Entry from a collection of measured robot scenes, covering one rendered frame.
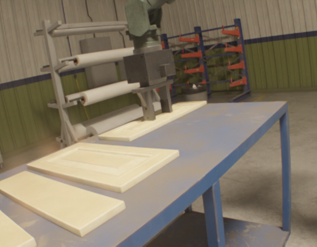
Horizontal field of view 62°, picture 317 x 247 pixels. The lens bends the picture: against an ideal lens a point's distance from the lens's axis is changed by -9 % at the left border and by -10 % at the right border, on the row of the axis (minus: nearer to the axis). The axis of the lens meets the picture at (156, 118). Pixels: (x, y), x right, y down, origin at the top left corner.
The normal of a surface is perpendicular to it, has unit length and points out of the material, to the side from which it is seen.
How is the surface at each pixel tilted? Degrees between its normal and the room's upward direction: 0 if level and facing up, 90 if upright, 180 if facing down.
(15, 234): 0
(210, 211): 90
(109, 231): 0
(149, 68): 90
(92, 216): 0
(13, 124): 90
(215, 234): 90
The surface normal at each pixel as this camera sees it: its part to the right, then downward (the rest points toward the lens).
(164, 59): 0.79, -0.01
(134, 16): -0.25, 0.24
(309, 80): -0.62, 0.26
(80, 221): -0.17, -0.96
